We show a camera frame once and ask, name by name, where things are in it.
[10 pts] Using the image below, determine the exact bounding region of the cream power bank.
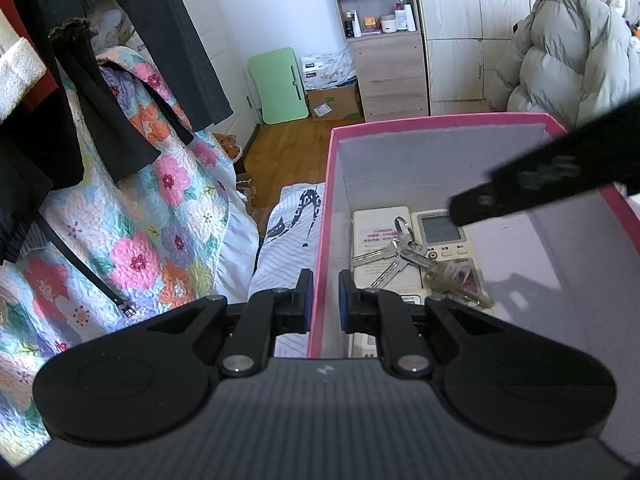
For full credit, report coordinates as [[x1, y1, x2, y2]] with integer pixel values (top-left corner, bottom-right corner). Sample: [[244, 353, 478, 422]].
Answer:
[[349, 205, 426, 360]]

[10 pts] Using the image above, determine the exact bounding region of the cream AC remote control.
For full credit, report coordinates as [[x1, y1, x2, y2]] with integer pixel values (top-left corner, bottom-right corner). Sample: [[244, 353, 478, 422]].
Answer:
[[411, 209, 492, 311]]

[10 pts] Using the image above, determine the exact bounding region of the silver key bunch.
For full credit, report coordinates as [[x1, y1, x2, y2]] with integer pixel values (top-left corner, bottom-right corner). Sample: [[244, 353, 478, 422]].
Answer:
[[349, 214, 494, 310]]

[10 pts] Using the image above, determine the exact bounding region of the pink cardboard box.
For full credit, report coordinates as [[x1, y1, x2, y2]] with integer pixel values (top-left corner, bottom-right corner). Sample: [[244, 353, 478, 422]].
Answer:
[[308, 113, 639, 462]]

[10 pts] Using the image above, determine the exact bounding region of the white cloth with guitar print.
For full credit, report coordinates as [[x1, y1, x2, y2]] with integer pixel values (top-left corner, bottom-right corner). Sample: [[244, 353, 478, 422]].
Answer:
[[250, 183, 324, 359]]

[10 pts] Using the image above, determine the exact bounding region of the grey puffer jacket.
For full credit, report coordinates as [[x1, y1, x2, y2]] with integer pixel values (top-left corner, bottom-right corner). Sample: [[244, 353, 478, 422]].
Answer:
[[487, 0, 639, 131]]

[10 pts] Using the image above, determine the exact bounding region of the floral quilt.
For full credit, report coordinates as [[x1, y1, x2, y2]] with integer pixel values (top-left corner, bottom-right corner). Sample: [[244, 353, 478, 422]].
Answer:
[[1, 47, 258, 465]]

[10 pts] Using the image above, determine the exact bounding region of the light wood wardrobe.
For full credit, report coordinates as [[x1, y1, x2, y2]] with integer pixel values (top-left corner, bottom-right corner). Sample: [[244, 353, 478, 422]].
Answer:
[[418, 0, 535, 115]]

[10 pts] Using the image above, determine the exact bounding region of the cardboard box on floor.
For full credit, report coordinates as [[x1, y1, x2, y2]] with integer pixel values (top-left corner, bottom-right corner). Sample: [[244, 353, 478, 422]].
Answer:
[[307, 82, 362, 122]]

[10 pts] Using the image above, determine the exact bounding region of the black hanging coat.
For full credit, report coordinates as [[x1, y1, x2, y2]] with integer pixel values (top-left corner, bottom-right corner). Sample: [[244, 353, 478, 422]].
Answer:
[[0, 0, 236, 261]]

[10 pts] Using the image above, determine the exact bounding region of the wooden shelf cabinet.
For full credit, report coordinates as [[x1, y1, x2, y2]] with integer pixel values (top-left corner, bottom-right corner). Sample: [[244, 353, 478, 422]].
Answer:
[[334, 0, 430, 122]]

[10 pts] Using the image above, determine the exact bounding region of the white door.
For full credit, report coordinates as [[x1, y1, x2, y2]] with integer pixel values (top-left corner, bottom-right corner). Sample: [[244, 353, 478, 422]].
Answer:
[[183, 0, 259, 151]]

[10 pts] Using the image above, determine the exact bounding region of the cream fleece-cuff jacket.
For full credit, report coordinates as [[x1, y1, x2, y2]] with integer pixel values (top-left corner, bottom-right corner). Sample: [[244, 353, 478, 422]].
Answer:
[[0, 13, 47, 122]]

